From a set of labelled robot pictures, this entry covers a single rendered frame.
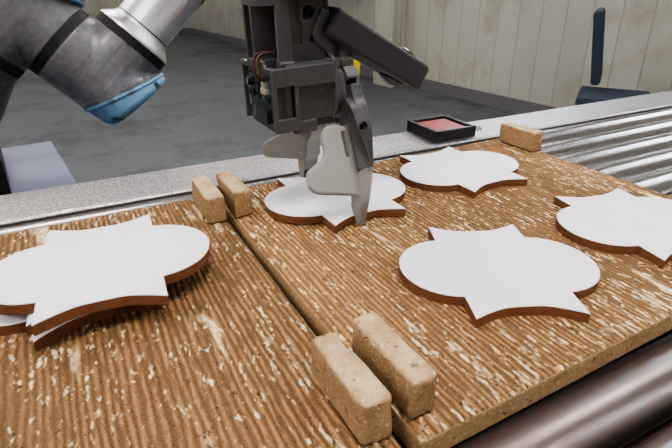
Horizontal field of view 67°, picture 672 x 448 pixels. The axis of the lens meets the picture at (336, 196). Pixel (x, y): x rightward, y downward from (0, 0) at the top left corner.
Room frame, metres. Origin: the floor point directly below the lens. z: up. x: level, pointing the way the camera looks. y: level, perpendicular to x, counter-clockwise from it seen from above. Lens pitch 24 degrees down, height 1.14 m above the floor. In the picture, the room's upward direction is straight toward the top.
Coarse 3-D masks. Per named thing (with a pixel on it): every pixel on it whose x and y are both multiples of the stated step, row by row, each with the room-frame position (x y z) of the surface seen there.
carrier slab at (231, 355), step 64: (0, 256) 0.35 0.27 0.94; (128, 320) 0.27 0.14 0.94; (192, 320) 0.27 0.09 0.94; (256, 320) 0.27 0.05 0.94; (0, 384) 0.21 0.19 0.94; (64, 384) 0.21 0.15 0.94; (128, 384) 0.21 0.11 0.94; (192, 384) 0.21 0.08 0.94; (256, 384) 0.21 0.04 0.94; (320, 384) 0.21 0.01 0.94
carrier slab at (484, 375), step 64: (256, 192) 0.49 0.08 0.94; (448, 192) 0.49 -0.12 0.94; (512, 192) 0.49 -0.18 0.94; (576, 192) 0.49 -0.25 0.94; (640, 192) 0.49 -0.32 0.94; (256, 256) 0.37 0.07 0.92; (320, 256) 0.35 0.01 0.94; (384, 256) 0.35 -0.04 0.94; (640, 256) 0.35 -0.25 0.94; (320, 320) 0.27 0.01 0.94; (384, 320) 0.27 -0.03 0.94; (448, 320) 0.27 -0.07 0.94; (512, 320) 0.27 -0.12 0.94; (640, 320) 0.27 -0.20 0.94; (448, 384) 0.21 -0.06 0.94; (512, 384) 0.21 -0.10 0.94
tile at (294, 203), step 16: (384, 176) 0.51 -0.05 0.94; (272, 192) 0.46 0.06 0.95; (288, 192) 0.46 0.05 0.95; (304, 192) 0.46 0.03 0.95; (384, 192) 0.46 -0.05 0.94; (400, 192) 0.46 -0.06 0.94; (272, 208) 0.42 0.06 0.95; (288, 208) 0.42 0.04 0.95; (304, 208) 0.43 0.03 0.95; (320, 208) 0.43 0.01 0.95; (336, 208) 0.43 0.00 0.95; (368, 208) 0.43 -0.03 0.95; (384, 208) 0.43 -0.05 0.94; (400, 208) 0.43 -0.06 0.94; (336, 224) 0.39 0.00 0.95
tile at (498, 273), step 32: (512, 224) 0.39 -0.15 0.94; (416, 256) 0.34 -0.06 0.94; (448, 256) 0.34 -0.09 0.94; (480, 256) 0.34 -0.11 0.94; (512, 256) 0.34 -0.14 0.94; (544, 256) 0.34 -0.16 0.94; (576, 256) 0.34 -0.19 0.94; (416, 288) 0.30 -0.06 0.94; (448, 288) 0.30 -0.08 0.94; (480, 288) 0.30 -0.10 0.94; (512, 288) 0.30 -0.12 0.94; (544, 288) 0.30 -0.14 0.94; (576, 288) 0.30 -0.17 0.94; (480, 320) 0.26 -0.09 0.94; (576, 320) 0.27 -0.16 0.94
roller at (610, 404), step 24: (624, 360) 0.26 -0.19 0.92; (648, 360) 0.25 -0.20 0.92; (576, 384) 0.23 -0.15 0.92; (600, 384) 0.23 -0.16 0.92; (624, 384) 0.23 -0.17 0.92; (648, 384) 0.23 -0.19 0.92; (528, 408) 0.22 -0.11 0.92; (552, 408) 0.21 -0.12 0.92; (576, 408) 0.21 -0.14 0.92; (600, 408) 0.22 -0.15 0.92; (624, 408) 0.22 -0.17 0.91; (648, 408) 0.22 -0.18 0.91; (480, 432) 0.20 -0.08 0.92; (504, 432) 0.20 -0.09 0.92; (528, 432) 0.20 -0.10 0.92; (552, 432) 0.20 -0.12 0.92; (576, 432) 0.20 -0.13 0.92; (600, 432) 0.20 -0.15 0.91; (624, 432) 0.21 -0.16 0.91
